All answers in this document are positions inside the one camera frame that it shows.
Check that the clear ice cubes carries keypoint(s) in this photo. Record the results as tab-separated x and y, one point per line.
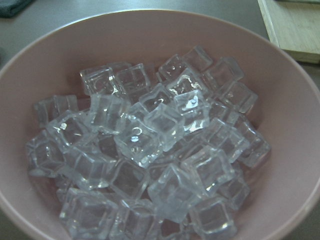
150	154

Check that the pink bowl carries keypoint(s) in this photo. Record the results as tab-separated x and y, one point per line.
284	185

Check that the wooden cutting board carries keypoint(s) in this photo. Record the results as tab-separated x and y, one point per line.
293	26

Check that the dark grey cloth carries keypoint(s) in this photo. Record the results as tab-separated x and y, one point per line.
10	8

